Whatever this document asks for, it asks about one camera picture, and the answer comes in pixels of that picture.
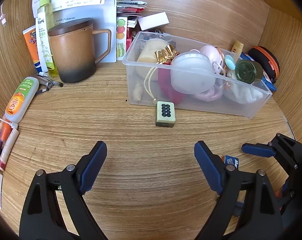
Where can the white drawstring cloth pouch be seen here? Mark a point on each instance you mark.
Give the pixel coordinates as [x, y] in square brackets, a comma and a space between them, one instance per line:
[242, 94]

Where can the orange sunscreen tube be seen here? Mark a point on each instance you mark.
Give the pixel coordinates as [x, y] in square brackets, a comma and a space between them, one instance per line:
[29, 35]

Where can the green spray sanitizer bottle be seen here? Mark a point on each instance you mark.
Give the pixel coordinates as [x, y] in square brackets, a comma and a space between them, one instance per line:
[45, 22]

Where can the mahjong tile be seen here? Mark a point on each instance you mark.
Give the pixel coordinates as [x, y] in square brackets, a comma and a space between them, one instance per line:
[165, 114]

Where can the metal nail clippers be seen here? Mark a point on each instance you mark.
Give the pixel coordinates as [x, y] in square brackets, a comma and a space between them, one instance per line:
[46, 81]

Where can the clear plastic storage bin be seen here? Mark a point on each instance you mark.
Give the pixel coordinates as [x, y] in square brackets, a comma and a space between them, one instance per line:
[213, 100]

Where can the stack of booklets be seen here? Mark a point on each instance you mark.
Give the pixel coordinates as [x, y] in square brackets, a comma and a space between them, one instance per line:
[129, 11]

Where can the white round lidded jar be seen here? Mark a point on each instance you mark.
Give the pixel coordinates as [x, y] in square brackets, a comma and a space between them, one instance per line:
[192, 73]

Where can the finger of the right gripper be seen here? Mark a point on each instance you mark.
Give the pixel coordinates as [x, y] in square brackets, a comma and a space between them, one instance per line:
[261, 150]

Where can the white paper stand holder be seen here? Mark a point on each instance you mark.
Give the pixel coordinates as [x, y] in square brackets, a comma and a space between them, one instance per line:
[102, 12]

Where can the black orange zip case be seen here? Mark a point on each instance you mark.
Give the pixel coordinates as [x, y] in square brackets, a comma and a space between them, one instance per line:
[267, 60]

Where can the yellow small lotion bottle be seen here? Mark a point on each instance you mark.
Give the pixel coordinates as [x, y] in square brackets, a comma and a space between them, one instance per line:
[237, 49]

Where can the fruit sticker sheet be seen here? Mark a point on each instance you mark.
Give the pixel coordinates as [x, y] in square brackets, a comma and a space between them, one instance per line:
[121, 36]

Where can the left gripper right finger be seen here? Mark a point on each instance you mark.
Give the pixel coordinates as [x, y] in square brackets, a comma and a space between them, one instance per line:
[246, 207]

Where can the teal silicone tube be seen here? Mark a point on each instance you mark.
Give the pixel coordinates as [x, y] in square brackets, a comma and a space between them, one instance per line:
[229, 62]

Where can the brown ceramic lidded mug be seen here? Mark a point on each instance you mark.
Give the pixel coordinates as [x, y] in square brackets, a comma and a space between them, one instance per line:
[73, 49]

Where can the white orange lotion tube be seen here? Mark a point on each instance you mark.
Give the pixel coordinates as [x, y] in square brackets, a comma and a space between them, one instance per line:
[21, 99]

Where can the cream slime plastic jar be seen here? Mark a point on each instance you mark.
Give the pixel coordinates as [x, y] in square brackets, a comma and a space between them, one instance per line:
[148, 54]

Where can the orange white lip balm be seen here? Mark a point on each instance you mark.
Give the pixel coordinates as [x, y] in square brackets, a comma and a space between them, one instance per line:
[8, 136]

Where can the blue Max staple box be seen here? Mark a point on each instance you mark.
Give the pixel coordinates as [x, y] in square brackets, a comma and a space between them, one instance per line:
[230, 160]

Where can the spiral seashell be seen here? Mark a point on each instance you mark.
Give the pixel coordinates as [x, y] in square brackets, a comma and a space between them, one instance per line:
[137, 92]

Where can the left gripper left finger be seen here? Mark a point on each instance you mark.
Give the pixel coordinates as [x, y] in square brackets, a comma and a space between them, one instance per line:
[41, 216]

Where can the white cardboard box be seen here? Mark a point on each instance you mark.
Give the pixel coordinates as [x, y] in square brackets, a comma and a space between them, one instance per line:
[153, 21]

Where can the pink round compact case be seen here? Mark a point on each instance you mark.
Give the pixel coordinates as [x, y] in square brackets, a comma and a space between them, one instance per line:
[215, 58]

